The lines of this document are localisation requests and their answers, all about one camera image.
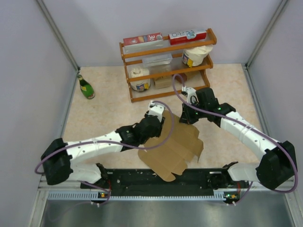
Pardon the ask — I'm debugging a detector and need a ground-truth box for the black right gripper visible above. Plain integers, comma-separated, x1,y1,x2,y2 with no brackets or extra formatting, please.
179,99,207,125

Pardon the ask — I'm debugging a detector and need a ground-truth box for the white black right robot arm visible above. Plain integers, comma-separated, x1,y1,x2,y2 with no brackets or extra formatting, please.
179,86,297,191

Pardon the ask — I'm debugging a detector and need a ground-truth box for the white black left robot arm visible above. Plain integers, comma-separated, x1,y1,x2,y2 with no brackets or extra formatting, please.
41,114,165,188

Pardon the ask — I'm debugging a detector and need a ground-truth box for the red white toothpaste box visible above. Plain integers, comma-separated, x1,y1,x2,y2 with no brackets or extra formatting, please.
168,29,207,45

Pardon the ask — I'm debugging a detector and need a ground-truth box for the red foil wrap box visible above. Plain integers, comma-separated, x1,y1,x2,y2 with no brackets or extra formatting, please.
123,33,163,47

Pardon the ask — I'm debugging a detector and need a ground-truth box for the white bag lower shelf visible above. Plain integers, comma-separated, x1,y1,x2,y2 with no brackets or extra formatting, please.
130,67,151,92

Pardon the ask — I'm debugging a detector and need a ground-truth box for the white bag shelf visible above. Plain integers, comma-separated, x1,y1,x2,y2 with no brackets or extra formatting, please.
130,67,151,92
182,45,213,68

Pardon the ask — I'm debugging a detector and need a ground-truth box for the red brown brick block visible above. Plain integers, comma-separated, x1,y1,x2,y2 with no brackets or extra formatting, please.
175,73,187,83

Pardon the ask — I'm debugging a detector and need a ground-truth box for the orange wooden shelf rack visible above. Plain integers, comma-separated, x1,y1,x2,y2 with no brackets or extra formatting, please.
119,28,217,103

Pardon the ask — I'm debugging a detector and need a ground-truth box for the white bag upper shelf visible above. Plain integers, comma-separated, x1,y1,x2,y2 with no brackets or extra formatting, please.
182,45,213,68

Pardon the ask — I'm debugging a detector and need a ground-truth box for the clear plastic container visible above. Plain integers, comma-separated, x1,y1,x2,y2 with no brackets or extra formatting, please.
142,53,172,68

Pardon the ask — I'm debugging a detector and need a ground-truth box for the green glass bottle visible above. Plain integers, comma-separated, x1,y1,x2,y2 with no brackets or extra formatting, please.
77,74,95,99

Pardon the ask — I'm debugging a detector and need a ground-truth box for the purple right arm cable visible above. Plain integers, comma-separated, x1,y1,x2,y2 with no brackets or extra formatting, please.
172,74,299,205

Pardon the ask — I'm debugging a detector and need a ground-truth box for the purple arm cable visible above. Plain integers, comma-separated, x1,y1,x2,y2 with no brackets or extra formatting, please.
172,74,299,205
35,100,176,206

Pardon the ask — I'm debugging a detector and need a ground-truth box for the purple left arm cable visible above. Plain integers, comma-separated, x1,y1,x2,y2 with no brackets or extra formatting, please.
35,100,176,206

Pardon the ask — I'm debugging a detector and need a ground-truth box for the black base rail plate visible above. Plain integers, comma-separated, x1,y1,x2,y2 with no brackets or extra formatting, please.
53,167,282,196

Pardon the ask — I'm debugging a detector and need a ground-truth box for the aluminium frame rail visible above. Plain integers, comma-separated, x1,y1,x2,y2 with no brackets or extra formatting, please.
37,171,298,201

